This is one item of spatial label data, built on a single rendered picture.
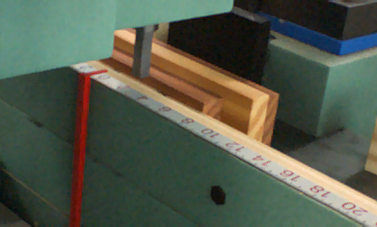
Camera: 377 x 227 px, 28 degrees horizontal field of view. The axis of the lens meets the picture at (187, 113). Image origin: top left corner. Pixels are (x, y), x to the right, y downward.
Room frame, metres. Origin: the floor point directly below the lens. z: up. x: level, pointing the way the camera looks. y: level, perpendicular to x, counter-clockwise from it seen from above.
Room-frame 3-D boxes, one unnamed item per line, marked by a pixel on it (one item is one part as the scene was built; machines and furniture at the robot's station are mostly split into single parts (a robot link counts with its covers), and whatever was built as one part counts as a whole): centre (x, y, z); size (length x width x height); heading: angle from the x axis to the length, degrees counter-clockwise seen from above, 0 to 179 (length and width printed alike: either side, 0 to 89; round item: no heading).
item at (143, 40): (0.50, 0.04, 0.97); 0.01 x 0.01 x 0.05; 47
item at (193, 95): (0.53, 0.05, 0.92); 0.18 x 0.02 x 0.05; 47
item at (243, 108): (0.54, 0.03, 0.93); 0.22 x 0.02 x 0.06; 47
